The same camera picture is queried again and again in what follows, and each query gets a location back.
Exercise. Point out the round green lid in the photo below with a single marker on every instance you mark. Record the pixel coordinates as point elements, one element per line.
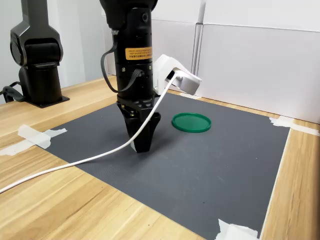
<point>191,122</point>

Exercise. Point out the white tape patch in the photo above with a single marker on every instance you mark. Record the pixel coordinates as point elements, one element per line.
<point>235,231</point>
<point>287,123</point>
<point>32,138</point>
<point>187,95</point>

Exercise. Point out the dark grey mat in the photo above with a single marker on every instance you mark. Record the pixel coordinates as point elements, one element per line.
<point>200,175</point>

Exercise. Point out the white camera box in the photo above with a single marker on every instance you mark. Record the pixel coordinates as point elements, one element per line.
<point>185,80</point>

